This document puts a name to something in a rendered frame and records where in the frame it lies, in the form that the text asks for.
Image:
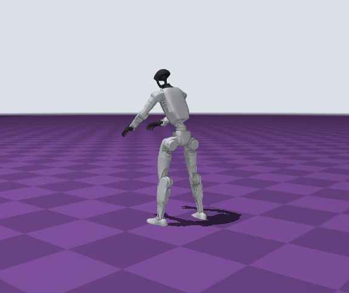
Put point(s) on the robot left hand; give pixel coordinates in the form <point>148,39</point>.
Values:
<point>126,130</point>

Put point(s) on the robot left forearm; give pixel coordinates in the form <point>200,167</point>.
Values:
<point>136,122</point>

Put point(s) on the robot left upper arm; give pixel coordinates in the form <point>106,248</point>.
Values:
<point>154,98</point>

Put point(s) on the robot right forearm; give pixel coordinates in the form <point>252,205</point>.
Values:
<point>165,121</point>

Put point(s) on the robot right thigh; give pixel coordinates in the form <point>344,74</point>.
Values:
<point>190,155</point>

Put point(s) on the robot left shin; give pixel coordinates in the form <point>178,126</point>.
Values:
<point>162,197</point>

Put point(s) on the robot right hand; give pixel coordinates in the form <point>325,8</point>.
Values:
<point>154,124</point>

